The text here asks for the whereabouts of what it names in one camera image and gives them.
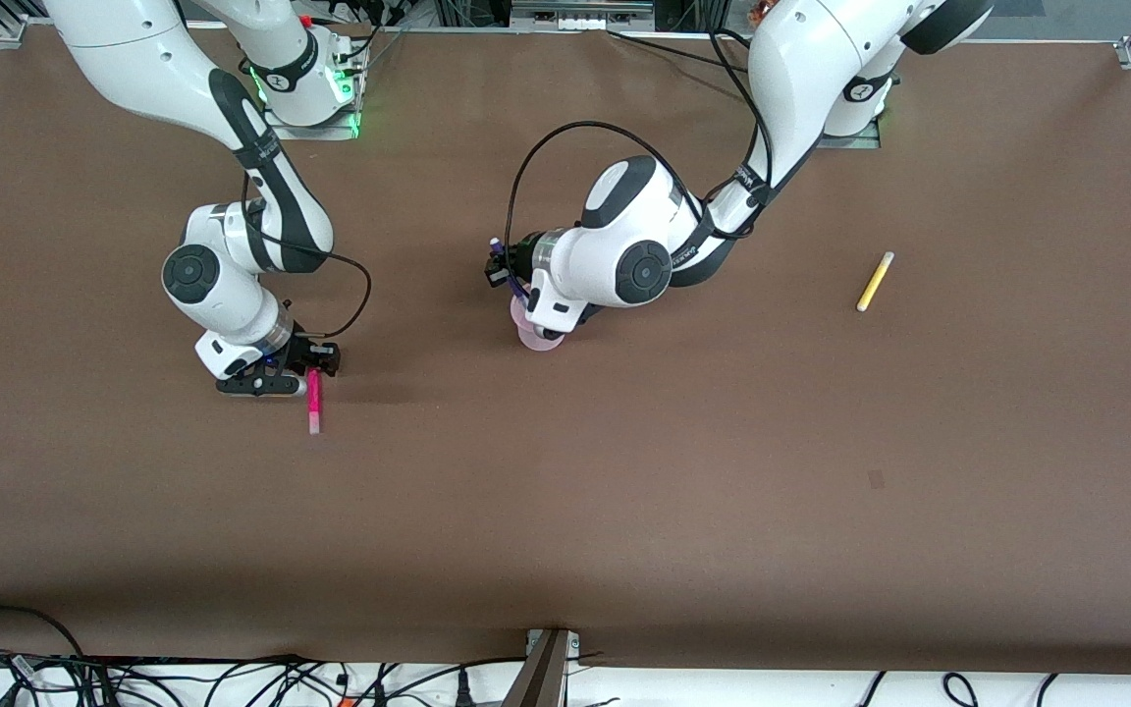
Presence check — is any yellow highlighter pen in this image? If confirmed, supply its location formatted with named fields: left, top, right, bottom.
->
left=856, top=251, right=896, bottom=314

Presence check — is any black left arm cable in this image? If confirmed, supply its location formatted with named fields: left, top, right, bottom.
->
left=504, top=121, right=716, bottom=258

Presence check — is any pink mesh pen holder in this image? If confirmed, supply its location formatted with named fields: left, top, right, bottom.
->
left=511, top=291, right=569, bottom=353

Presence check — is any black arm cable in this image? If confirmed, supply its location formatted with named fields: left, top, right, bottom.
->
left=504, top=121, right=716, bottom=258
left=240, top=172, right=373, bottom=343

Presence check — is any aluminium support post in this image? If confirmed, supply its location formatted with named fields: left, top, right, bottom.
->
left=504, top=628, right=581, bottom=707

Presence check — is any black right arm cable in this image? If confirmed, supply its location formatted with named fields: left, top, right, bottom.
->
left=240, top=172, right=373, bottom=343

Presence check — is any purple highlighter pen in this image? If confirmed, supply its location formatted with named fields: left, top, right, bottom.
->
left=489, top=237, right=530, bottom=301

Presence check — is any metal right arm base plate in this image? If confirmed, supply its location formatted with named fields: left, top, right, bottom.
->
left=266, top=106, right=363, bottom=141

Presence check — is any thin black table cable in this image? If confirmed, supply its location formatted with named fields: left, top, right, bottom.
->
left=608, top=27, right=755, bottom=76

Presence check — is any thick black cable loop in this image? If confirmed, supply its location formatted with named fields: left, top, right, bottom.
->
left=0, top=605, right=87, bottom=659

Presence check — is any tangled black cable bundle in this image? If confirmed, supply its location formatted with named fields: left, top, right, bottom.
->
left=0, top=648, right=529, bottom=707

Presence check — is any grey power strip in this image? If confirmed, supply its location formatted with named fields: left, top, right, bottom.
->
left=510, top=0, right=657, bottom=32

